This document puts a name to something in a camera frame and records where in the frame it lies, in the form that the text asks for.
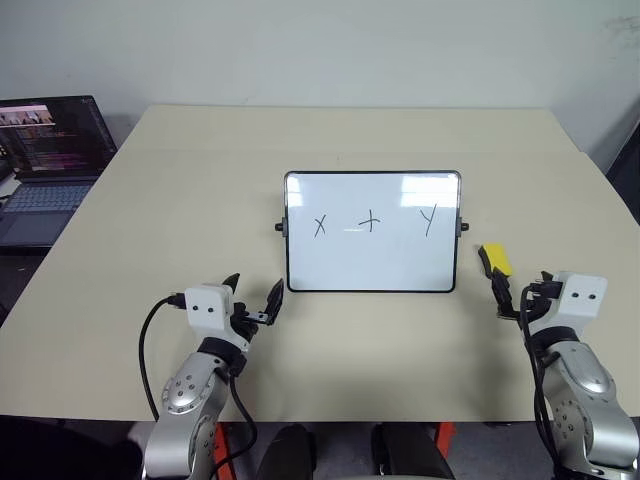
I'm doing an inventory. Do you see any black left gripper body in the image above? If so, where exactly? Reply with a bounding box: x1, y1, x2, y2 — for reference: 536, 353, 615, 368
228, 301, 272, 343

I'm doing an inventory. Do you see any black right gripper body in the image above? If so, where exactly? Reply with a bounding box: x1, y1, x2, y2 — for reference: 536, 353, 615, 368
518, 279, 564, 324

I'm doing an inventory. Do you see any yellow whiteboard eraser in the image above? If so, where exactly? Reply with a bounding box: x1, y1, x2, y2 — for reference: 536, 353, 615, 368
478, 242, 514, 278

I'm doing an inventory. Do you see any black-framed whiteboard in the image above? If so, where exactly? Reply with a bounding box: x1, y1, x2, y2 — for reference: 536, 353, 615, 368
274, 169, 472, 294

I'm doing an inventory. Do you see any black panel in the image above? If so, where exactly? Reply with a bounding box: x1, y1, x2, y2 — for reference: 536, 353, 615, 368
603, 133, 640, 227

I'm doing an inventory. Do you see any dark rounded shape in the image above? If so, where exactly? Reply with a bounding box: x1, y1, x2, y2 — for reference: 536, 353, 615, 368
370, 422, 454, 480
262, 423, 317, 480

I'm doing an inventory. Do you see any grey open laptop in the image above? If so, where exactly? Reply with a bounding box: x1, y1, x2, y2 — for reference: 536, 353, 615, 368
0, 94, 119, 249

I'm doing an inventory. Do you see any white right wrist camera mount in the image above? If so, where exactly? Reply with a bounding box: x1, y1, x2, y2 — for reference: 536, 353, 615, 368
527, 270, 609, 334

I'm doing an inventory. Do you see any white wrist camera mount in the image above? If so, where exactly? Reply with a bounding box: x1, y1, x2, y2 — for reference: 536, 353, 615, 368
183, 282, 251, 354
527, 270, 609, 334

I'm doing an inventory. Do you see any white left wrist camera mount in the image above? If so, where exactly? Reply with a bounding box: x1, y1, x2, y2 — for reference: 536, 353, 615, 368
183, 282, 251, 354

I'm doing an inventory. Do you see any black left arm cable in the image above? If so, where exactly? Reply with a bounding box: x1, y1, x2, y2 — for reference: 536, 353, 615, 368
138, 293, 261, 480

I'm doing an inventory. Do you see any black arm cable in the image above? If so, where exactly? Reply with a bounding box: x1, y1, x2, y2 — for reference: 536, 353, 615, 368
519, 282, 562, 480
138, 293, 261, 480

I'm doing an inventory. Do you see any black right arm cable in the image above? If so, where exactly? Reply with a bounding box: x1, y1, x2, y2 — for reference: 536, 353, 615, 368
519, 282, 562, 480

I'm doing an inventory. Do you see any orange frame leg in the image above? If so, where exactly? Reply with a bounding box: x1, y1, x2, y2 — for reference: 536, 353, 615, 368
214, 422, 237, 480
434, 421, 457, 452

